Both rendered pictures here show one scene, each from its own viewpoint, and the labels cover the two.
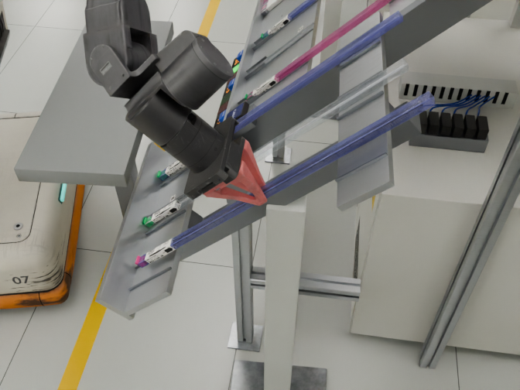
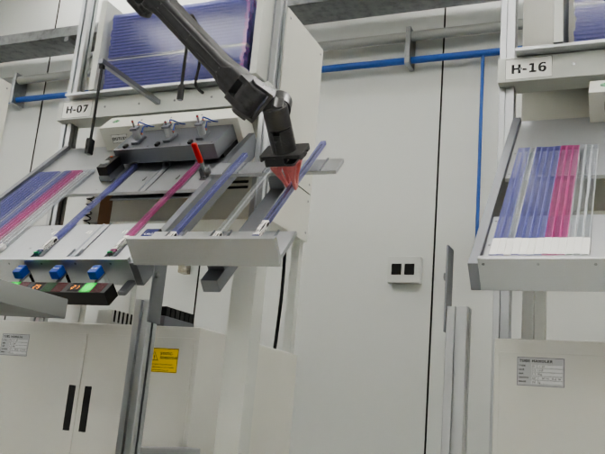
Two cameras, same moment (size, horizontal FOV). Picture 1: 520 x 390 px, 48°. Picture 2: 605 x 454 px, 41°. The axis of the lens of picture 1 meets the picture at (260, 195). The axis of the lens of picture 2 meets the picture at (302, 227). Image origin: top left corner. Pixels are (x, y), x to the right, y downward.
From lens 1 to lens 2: 2.03 m
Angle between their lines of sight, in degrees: 90
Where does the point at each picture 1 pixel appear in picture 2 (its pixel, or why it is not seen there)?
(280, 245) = (260, 270)
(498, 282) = not seen: hidden behind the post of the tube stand
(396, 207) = (205, 342)
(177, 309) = not seen: outside the picture
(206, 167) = (296, 148)
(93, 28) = (243, 73)
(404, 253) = (207, 401)
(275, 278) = (256, 311)
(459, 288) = not seen: hidden behind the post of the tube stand
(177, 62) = (280, 95)
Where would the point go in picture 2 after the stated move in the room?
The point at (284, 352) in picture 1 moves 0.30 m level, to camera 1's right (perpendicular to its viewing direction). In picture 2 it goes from (248, 431) to (284, 432)
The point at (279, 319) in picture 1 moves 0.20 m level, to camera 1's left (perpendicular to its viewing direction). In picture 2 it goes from (251, 371) to (221, 362)
